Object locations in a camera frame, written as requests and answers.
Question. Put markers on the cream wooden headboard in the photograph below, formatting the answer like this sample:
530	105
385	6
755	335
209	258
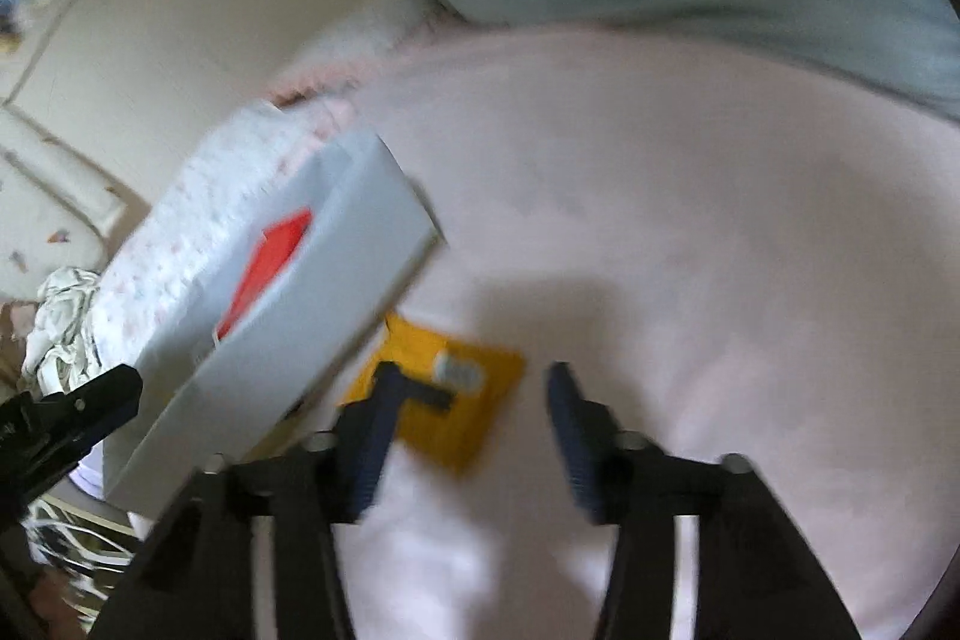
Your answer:
187	48

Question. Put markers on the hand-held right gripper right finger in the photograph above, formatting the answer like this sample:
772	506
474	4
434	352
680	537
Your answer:
570	445

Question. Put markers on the crumpled white cloth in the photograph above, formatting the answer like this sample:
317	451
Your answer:
60	325

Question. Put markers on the small floral pillow pink ruffle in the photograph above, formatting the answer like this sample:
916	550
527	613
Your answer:
352	55

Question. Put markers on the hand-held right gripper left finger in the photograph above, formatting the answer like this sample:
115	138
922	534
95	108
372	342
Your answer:
375	430

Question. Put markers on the yellow packet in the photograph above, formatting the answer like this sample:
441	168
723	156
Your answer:
465	415

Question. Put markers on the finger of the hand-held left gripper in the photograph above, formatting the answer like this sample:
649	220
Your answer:
67	422

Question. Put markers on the grey fabric storage box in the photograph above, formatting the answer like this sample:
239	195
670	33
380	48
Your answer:
360	250

